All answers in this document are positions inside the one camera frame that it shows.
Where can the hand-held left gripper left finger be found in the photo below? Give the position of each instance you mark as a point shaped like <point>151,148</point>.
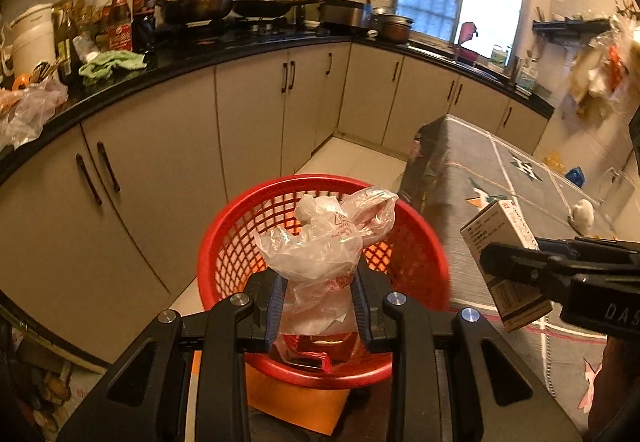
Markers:
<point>274,307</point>

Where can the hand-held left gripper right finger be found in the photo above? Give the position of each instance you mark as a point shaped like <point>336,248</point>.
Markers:
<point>361,307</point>

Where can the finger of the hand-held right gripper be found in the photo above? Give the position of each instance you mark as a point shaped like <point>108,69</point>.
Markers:
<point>515,267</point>
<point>590,244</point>

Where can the white balled cloth glove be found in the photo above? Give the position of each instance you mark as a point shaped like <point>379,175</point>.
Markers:
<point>582,217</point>

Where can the white medicine box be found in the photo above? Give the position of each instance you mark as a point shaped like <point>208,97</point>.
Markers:
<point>500,222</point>

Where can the red snack packet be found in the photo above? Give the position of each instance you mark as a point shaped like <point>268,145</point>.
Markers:
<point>320,347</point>

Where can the clear white plastic bag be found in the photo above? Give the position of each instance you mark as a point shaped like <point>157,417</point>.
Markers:
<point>320,247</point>

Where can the red plastic basket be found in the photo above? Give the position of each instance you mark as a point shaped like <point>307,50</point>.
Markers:
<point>225,242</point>

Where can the blue plastic bag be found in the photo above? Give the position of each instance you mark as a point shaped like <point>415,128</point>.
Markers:
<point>575,176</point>

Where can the yellow plastic bag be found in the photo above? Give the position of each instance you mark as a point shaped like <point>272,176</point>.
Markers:
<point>553,161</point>

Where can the orange floor box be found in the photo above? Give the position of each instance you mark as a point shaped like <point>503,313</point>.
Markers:
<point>290,402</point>

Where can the grey star printed tablecloth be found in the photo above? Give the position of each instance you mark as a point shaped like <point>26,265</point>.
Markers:
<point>480,162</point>

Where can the hanging plastic bags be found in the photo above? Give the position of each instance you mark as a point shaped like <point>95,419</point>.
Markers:
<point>597,67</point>

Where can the white detergent jug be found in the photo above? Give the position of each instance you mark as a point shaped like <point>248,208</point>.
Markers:
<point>527,77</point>

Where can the beige kitchen counter cabinets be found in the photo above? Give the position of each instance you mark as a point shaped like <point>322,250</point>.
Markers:
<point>250,122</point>

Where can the green label detergent bottle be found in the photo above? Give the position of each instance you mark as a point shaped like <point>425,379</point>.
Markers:
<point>500,56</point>

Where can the pink hanging cloth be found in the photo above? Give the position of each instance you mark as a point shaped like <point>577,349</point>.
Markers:
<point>467,42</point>

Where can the stacked metal pots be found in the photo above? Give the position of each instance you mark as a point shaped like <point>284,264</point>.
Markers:
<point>395,27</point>

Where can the green rag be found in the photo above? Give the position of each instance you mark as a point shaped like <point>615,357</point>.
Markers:
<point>112,64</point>

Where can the black frying pan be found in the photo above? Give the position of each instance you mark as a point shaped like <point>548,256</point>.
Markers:
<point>265,7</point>

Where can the crumpled clear counter bag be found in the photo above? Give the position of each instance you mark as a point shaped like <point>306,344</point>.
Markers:
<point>30,112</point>

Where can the dark yellow cap bottle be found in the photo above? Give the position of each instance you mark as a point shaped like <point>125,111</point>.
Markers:
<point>144,17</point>

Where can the red label sauce bottle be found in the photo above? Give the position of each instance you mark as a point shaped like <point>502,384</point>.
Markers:
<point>120,22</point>

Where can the cooking oil bottle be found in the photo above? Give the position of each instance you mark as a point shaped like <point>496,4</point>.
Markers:
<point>65,47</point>

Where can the white plastic bucket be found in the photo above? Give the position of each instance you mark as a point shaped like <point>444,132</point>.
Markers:
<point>32,42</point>

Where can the black wall shelf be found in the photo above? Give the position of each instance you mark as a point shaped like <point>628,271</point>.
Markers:
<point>570,27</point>

